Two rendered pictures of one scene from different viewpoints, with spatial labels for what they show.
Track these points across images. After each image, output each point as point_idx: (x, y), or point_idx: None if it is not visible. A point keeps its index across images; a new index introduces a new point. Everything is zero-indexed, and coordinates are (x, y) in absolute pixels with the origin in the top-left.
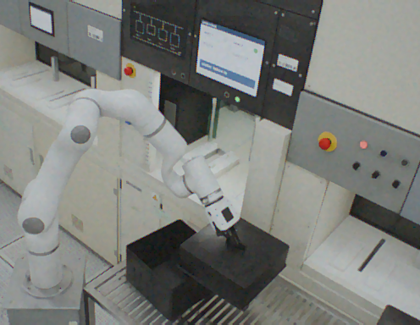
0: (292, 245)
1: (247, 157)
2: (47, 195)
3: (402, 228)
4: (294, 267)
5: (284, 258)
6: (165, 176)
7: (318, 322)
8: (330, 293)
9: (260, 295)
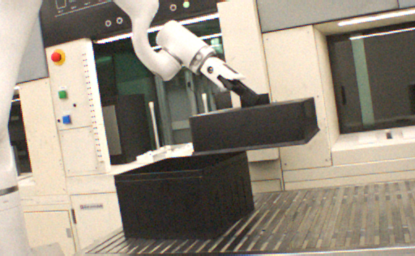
0: None
1: None
2: None
3: (396, 113)
4: (323, 165)
5: (315, 112)
6: (143, 39)
7: (389, 188)
8: (378, 166)
9: (305, 198)
